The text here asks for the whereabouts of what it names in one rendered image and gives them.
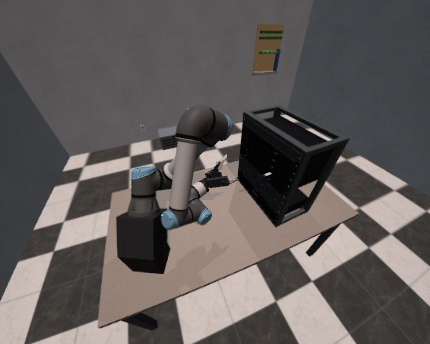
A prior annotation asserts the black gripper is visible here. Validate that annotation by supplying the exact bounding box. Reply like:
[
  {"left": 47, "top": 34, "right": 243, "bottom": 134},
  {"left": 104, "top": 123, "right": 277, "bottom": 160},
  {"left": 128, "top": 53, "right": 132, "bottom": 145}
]
[{"left": 199, "top": 154, "right": 238, "bottom": 193}]

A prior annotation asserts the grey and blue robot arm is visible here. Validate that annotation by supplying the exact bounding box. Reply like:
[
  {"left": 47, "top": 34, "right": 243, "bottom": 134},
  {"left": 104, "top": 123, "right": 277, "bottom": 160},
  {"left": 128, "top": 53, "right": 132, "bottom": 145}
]
[{"left": 128, "top": 105, "right": 232, "bottom": 230}]

